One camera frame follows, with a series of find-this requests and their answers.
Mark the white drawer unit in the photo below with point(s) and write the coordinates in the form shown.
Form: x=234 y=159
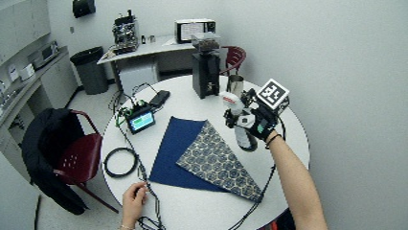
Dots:
x=139 y=78

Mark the dark red chair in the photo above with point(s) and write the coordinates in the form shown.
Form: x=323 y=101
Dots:
x=236 y=57
x=83 y=156

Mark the white wall cabinet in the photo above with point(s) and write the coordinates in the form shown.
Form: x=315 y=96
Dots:
x=22 y=25

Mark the white and black bottle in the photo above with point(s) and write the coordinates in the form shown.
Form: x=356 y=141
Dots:
x=246 y=140

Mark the black wrist band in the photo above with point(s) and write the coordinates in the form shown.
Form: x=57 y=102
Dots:
x=273 y=139

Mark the black jacket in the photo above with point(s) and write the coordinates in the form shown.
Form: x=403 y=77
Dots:
x=43 y=150

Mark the black power adapter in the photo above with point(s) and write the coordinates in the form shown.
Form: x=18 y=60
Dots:
x=160 y=98

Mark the black wall box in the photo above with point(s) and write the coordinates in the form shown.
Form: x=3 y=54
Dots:
x=84 y=8

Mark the white microwave oven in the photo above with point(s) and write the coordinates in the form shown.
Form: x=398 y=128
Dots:
x=193 y=30

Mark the black trash bin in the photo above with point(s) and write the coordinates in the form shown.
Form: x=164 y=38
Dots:
x=89 y=72

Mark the grey countertop appliance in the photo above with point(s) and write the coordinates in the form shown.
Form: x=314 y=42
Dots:
x=44 y=54

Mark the white marker cube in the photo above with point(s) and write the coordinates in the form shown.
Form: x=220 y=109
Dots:
x=273 y=93

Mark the small screen device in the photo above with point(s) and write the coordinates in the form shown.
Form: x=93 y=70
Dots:
x=141 y=121

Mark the white counter cabinet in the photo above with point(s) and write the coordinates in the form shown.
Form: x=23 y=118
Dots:
x=55 y=83

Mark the metal milk jug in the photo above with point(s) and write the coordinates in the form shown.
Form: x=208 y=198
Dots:
x=236 y=85

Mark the white desk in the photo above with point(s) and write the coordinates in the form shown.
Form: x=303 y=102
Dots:
x=149 y=48

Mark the black coffee grinder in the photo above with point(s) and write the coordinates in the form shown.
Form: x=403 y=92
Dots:
x=206 y=73

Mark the blue patterned cloth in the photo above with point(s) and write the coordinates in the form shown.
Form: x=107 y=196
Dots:
x=186 y=159

